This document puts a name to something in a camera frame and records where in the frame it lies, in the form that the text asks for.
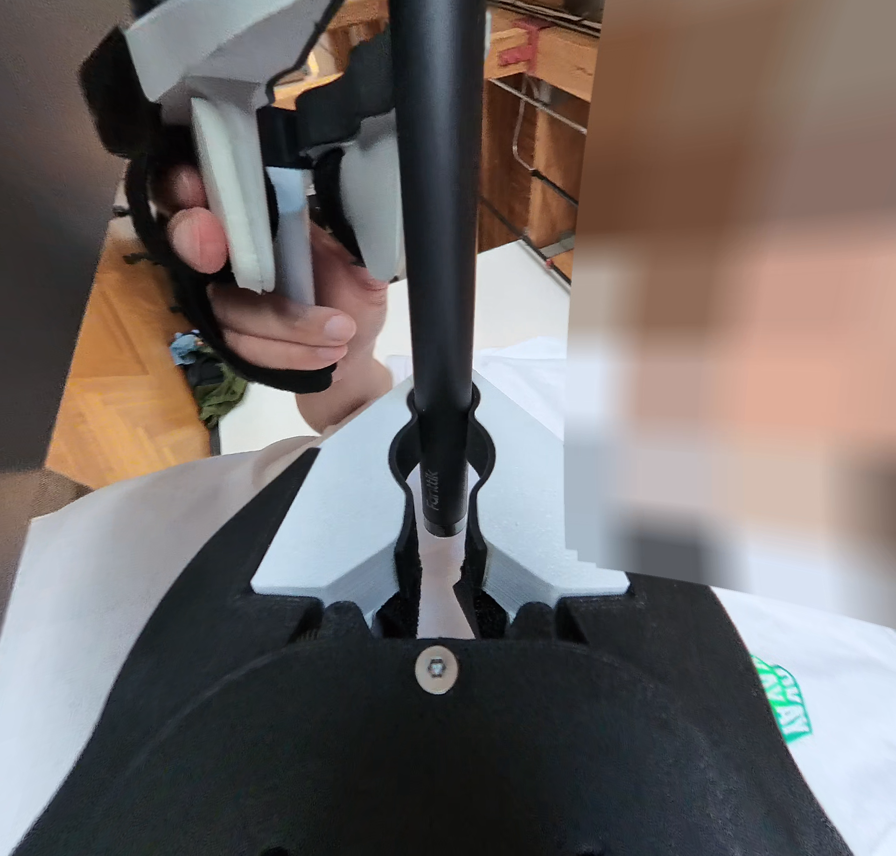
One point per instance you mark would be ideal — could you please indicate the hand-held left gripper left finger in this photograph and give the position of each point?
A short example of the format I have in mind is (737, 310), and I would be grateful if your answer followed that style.
(329, 520)

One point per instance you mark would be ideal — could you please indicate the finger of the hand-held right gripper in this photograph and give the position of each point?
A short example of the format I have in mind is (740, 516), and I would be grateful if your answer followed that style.
(374, 198)
(231, 37)

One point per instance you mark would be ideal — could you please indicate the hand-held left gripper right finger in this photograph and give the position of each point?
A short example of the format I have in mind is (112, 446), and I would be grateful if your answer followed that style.
(525, 506)

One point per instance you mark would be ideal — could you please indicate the black electric screwdriver pen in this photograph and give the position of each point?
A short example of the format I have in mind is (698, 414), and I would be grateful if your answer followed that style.
(437, 240)

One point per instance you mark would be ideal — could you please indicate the person's right forearm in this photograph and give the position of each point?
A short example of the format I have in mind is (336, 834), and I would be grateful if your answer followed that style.
(350, 401)

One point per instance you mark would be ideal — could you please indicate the person's right hand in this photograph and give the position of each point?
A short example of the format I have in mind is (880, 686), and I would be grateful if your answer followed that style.
(280, 335)

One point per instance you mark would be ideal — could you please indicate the white table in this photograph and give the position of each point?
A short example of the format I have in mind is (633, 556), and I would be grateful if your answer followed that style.
(518, 296)

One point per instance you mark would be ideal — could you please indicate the crumpled cloth pile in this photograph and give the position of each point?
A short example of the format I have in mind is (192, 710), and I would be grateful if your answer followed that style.
(210, 387)

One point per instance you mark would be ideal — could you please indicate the white printed t-shirt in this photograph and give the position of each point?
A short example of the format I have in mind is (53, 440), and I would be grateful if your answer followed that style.
(105, 555)

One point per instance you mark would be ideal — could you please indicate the red metal bracket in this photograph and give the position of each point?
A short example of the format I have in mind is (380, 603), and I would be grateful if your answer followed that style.
(521, 44)

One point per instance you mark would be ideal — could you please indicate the wooden frame structure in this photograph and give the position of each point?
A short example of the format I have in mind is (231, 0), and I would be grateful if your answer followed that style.
(553, 58)

